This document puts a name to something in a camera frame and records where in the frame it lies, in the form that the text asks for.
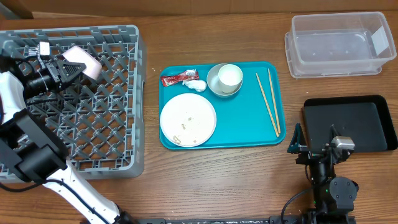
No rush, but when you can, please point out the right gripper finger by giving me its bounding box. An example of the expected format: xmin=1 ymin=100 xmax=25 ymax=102
xmin=329 ymin=124 xmax=340 ymax=146
xmin=287 ymin=123 xmax=308 ymax=154

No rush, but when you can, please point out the small pink-white bowl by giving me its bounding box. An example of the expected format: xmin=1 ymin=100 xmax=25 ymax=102
xmin=62 ymin=46 xmax=102 ymax=80

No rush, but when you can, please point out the white cup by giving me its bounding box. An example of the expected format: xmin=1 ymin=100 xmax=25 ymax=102
xmin=218 ymin=64 xmax=243 ymax=94

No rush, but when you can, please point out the grey bowl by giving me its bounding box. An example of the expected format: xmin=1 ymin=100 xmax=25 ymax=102
xmin=206 ymin=63 xmax=243 ymax=98

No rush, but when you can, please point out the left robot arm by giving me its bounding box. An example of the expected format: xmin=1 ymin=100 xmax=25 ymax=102
xmin=1 ymin=56 xmax=137 ymax=223

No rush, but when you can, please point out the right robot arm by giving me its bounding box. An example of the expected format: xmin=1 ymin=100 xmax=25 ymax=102
xmin=280 ymin=123 xmax=359 ymax=223

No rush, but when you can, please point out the black plastic tray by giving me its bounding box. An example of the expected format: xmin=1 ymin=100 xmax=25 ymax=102
xmin=302 ymin=95 xmax=397 ymax=153

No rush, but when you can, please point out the teal plastic tray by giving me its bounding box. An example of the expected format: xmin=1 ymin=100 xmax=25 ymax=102
xmin=159 ymin=61 xmax=287 ymax=151

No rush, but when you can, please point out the grey plastic dish rack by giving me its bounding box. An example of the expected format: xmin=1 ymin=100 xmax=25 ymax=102
xmin=1 ymin=25 xmax=146 ymax=179

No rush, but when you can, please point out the left wooden chopstick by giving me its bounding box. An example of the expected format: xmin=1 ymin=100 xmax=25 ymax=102
xmin=256 ymin=73 xmax=279 ymax=137

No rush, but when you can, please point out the clear plastic bin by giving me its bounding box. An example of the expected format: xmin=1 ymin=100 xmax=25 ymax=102
xmin=284 ymin=12 xmax=397 ymax=78

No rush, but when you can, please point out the red snack wrapper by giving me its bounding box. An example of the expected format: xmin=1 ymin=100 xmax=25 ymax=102
xmin=160 ymin=69 xmax=199 ymax=87

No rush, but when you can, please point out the large white dirty plate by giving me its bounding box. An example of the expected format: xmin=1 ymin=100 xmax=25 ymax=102
xmin=160 ymin=93 xmax=217 ymax=147

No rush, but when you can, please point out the crumpled white tissue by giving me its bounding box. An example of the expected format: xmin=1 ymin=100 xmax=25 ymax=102
xmin=182 ymin=80 xmax=207 ymax=92

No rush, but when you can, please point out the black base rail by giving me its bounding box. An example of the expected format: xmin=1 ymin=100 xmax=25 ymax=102
xmin=115 ymin=216 xmax=356 ymax=224

